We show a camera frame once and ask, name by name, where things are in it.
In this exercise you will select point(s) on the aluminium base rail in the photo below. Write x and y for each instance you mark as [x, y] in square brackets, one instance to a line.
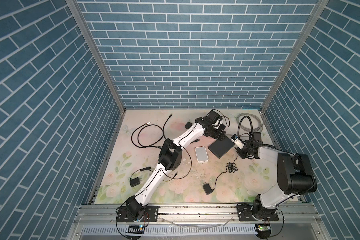
[219, 221]

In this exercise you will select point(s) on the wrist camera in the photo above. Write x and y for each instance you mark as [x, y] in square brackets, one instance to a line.
[213, 118]
[236, 140]

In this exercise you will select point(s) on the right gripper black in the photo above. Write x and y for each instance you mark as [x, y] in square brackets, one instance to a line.
[242, 155]

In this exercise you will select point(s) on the black adapter left side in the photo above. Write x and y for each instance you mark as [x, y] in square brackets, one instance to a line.
[139, 176]

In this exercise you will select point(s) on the dark grey network switch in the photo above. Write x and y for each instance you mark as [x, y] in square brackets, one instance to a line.
[220, 147]

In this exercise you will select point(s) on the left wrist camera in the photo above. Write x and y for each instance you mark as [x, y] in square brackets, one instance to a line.
[213, 118]

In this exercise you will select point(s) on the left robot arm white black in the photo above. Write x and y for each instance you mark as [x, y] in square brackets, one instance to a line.
[170, 158]

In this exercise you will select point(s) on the black power adapter with plug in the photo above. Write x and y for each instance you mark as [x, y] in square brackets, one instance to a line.
[230, 168]

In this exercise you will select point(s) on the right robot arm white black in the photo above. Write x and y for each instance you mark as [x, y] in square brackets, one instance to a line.
[294, 176]

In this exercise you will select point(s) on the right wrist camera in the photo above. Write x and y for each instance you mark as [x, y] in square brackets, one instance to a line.
[236, 140]

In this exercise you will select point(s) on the white small router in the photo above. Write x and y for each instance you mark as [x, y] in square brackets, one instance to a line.
[201, 154]

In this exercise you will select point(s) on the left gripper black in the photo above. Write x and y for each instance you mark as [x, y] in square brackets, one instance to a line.
[216, 135]

